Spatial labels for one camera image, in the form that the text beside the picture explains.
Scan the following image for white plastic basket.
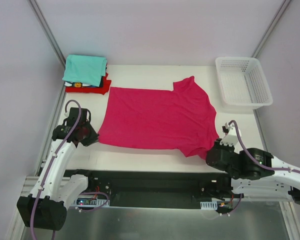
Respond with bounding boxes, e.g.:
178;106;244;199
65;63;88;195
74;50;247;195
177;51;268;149
215;56;273;112

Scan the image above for folded dark printed t shirt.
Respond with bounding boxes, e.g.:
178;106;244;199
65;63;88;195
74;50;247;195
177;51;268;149
64;81;104;93

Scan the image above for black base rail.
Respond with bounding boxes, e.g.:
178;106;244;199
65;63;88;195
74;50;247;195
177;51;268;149
64;169;244;209

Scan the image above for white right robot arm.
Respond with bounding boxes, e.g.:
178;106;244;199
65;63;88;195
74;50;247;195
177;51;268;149
205;139;300;205

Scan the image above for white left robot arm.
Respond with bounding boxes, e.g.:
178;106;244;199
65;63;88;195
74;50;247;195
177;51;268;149
16;107;99;231

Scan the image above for crimson pink t shirt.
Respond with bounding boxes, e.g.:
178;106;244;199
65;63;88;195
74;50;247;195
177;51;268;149
98;76;219;159

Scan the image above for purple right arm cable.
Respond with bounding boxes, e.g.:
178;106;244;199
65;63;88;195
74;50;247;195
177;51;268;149
221;120;300;177

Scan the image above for folded teal t shirt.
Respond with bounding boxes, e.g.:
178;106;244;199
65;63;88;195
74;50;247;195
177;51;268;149
62;54;107;87

